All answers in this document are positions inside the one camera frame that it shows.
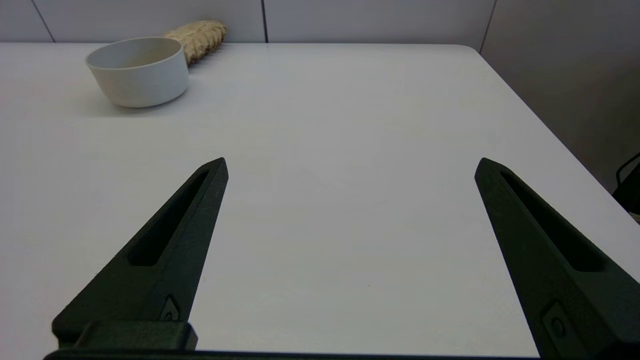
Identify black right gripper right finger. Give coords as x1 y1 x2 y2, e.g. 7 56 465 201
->
474 157 640 360

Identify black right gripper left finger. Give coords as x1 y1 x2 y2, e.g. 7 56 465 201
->
51 157 230 351

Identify long twisted striped bread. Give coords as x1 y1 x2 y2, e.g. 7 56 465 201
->
164 20 228 65

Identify dark background equipment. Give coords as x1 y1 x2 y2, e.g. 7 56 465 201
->
613 152 640 217

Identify white round bowl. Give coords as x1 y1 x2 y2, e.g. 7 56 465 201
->
84 37 191 109

